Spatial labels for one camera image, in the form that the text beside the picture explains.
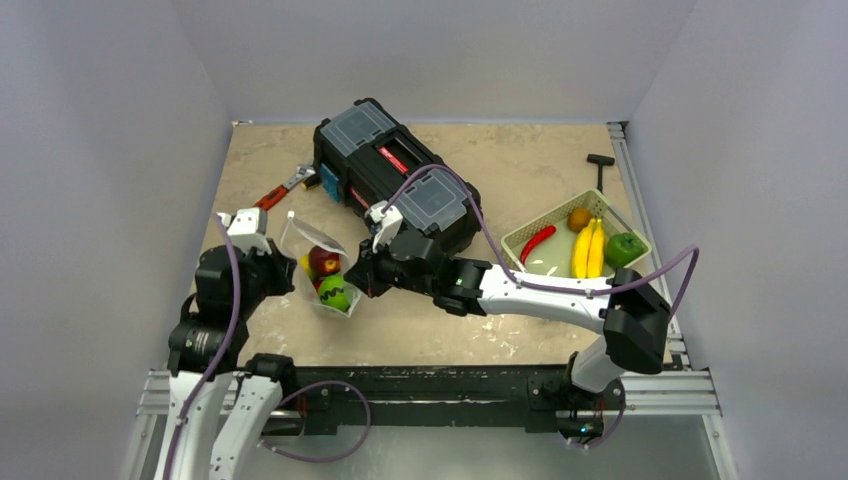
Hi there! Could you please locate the green toy watermelon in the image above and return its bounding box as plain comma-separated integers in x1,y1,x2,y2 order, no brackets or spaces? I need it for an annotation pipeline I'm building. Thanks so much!
317,273,351,312

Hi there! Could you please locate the dark red apple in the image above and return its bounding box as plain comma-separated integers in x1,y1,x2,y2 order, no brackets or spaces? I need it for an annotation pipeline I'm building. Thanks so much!
308,246,342,278

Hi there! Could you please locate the clear zip top bag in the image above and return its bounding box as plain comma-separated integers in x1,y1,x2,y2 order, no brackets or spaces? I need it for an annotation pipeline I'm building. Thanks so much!
279,210,361,319

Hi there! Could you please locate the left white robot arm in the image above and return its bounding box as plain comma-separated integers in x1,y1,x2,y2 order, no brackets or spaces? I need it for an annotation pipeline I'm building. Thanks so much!
154,244,299,479

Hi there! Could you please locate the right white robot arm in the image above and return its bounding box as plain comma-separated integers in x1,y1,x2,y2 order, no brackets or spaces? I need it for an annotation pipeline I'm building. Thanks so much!
344,231,672,407

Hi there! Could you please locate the black plastic toolbox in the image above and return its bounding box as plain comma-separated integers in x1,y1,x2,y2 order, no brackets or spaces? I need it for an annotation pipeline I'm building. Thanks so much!
313,98,481,255

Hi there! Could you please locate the red chili pepper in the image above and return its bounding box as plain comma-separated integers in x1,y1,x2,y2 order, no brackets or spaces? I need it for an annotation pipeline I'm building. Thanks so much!
519,225,557,265

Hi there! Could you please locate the light green plastic basket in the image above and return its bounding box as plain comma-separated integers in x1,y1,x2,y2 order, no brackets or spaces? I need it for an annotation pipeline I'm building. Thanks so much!
500,188,655,280

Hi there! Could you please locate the brown kiwi fruit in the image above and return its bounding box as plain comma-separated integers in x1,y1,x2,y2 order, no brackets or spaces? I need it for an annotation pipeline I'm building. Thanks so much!
566,207,594,233

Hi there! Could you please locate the yellow banana bunch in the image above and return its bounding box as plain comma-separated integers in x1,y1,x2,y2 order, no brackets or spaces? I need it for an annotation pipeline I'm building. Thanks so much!
571,218,606,279

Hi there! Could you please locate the green bell pepper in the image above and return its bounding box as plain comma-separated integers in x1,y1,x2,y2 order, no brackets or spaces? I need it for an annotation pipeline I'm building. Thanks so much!
604,232,646,268

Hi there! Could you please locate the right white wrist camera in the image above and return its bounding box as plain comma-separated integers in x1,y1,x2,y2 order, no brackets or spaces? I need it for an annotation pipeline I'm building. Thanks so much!
364,201,404,253

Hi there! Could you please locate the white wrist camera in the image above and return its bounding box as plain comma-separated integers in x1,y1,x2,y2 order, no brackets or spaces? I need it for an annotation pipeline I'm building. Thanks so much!
364,201,404,253
216,207,272,255

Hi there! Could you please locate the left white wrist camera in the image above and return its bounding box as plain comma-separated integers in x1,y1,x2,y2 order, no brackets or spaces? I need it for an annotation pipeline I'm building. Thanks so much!
216,207,272,255

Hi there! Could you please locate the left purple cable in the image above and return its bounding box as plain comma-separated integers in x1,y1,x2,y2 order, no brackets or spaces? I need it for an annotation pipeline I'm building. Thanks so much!
162,213,244,480

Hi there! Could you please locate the red handled adjustable wrench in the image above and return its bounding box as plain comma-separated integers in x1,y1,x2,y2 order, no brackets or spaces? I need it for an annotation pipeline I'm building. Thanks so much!
254,164,320,211

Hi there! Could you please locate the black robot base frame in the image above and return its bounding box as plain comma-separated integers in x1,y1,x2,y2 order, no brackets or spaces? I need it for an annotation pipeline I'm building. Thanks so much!
266,364,624,439

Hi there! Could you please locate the black T-handle tool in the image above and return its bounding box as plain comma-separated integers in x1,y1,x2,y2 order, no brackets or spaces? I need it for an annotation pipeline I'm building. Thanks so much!
586,154,616,192

